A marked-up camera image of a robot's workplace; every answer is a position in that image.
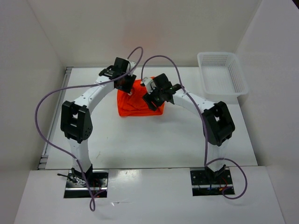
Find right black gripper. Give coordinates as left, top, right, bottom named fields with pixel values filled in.
left=142, top=84, right=165, bottom=111

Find orange mesh shorts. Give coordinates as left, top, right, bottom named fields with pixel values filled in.
left=116, top=79, right=164, bottom=117

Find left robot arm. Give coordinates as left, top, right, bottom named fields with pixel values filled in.
left=60, top=57, right=136, bottom=187

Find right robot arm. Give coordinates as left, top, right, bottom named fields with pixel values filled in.
left=141, top=73, right=235, bottom=184

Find white plastic basket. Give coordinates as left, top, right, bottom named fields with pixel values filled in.
left=197, top=52, right=249, bottom=97

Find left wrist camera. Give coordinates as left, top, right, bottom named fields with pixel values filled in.
left=127, top=61, right=136, bottom=76

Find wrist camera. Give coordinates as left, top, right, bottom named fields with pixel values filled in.
left=127, top=61, right=136, bottom=76
left=141, top=77, right=156, bottom=94

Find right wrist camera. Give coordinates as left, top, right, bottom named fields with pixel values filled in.
left=141, top=77, right=156, bottom=94

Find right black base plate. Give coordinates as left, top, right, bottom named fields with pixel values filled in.
left=190, top=168, right=235, bottom=196

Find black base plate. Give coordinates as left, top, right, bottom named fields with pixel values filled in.
left=64, top=169, right=108, bottom=199
left=190, top=168, right=235, bottom=196

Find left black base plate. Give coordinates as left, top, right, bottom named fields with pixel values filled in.
left=64, top=169, right=108, bottom=199

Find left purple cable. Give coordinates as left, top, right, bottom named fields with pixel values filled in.
left=34, top=46, right=144, bottom=212

